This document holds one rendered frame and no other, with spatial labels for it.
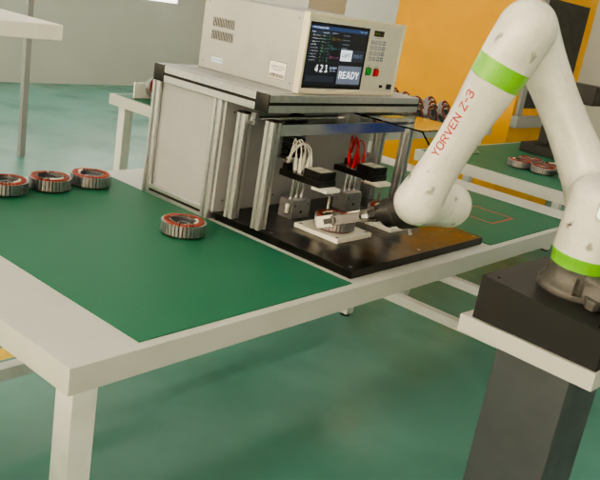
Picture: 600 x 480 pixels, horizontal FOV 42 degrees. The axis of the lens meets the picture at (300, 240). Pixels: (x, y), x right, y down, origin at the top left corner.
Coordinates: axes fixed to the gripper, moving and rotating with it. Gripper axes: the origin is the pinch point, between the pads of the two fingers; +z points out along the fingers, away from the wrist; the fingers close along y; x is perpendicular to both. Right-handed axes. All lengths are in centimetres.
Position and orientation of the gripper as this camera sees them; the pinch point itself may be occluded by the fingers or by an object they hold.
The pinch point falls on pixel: (335, 219)
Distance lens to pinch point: 209.9
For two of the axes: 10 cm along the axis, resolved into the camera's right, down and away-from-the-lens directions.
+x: -1.5, -9.9, -0.4
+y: 6.5, -1.3, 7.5
